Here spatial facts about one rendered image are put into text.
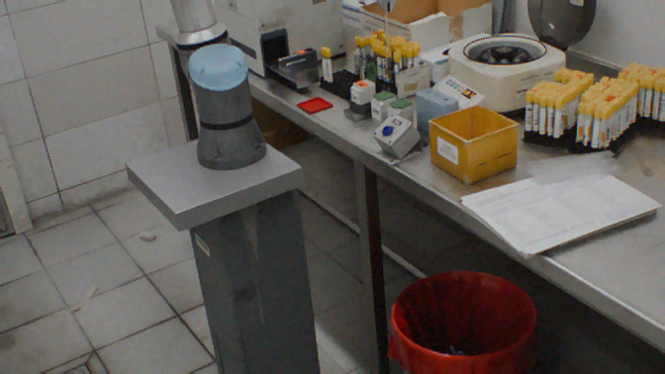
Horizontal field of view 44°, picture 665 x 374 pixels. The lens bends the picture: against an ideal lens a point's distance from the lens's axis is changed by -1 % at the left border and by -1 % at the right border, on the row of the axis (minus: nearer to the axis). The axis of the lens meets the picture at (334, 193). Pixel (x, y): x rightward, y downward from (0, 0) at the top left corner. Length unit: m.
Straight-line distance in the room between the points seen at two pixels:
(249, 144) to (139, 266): 1.53
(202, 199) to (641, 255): 0.82
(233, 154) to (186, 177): 0.11
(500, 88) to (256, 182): 0.62
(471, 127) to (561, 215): 0.35
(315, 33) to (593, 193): 1.02
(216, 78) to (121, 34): 1.88
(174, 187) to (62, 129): 1.90
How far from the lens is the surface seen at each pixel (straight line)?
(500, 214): 1.56
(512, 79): 1.93
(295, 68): 2.20
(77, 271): 3.26
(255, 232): 1.79
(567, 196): 1.63
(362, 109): 1.99
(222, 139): 1.72
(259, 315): 1.90
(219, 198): 1.64
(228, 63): 1.68
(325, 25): 2.36
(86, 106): 3.56
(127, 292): 3.07
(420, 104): 1.87
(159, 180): 1.74
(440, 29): 2.23
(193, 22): 1.79
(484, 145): 1.67
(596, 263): 1.47
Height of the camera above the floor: 1.71
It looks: 30 degrees down
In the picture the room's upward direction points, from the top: 6 degrees counter-clockwise
